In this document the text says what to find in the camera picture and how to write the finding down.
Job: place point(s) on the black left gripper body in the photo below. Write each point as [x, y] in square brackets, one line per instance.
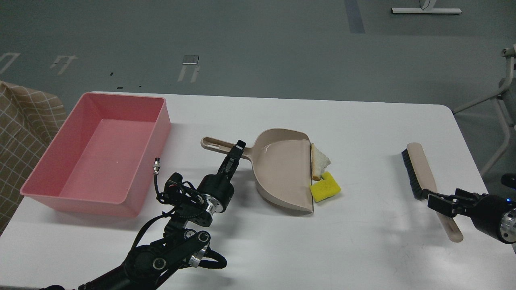
[217, 189]

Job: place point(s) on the brown checkered cloth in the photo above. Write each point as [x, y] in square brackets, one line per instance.
[29, 121]

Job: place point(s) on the grey floor socket plate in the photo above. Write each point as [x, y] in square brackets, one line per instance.
[190, 60]

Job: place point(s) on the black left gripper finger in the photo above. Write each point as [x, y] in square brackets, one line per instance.
[227, 162]
[237, 152]

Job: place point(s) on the beige brush black bristles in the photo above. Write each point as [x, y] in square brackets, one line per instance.
[421, 178]

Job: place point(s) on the beige plastic dustpan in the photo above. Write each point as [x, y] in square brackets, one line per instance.
[281, 163]

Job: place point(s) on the yellow sponge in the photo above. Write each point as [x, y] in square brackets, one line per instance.
[324, 188]

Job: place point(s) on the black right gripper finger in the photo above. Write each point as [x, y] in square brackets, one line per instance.
[448, 208]
[461, 195]

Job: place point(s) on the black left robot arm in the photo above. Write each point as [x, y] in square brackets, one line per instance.
[164, 245]

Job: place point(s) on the grey office chair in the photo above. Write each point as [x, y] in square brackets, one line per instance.
[504, 108]

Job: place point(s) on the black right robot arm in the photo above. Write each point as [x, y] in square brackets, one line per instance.
[491, 214]

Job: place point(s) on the white desk foot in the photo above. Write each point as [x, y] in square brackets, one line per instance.
[427, 7]

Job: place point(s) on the bread slice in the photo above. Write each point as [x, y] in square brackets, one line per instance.
[319, 162]

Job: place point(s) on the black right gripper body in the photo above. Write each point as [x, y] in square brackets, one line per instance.
[494, 216]

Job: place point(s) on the pink plastic bin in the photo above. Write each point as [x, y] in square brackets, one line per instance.
[101, 159]

